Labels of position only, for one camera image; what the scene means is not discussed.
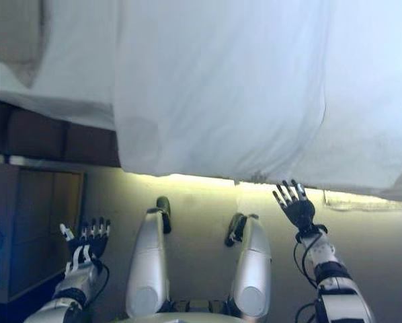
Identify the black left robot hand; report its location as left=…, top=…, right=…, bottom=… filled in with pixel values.
left=59, top=217, right=112, bottom=266

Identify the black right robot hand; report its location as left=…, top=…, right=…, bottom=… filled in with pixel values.
left=272, top=180, right=316, bottom=233

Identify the white duvet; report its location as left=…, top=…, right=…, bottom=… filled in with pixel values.
left=112, top=0, right=329, bottom=186

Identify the yellow under-bed light strip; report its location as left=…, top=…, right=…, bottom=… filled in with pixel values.
left=126, top=171, right=326, bottom=194

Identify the wooden nightstand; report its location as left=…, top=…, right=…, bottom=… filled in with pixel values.
left=0, top=161, right=86, bottom=302

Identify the silver left robot leg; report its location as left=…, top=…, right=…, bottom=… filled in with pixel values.
left=125, top=196, right=172, bottom=319

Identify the silver robot leg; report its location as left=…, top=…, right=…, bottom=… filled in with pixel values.
left=125, top=196, right=172, bottom=319
left=224, top=212, right=272, bottom=319

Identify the silver right robot leg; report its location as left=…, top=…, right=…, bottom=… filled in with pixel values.
left=224, top=212, right=272, bottom=319

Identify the light patterned rug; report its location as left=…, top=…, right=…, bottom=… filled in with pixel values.
left=323, top=190, right=402, bottom=213

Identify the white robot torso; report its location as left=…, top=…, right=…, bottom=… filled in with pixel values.
left=133, top=311, right=245, bottom=323

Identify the beige fringed bedspread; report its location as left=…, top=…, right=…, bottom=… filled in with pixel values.
left=234, top=0, right=402, bottom=203

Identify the large beige pillow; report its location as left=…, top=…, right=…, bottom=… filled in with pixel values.
left=0, top=0, right=50, bottom=90

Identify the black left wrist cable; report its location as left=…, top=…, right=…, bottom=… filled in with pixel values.
left=86, top=260, right=111, bottom=303

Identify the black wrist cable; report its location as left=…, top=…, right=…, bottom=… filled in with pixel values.
left=293, top=225, right=329, bottom=323
left=86, top=260, right=111, bottom=303

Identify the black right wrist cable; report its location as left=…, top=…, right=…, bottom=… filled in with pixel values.
left=293, top=225, right=329, bottom=323

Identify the brown upholstered bed frame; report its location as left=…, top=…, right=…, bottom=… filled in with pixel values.
left=0, top=97, right=121, bottom=168

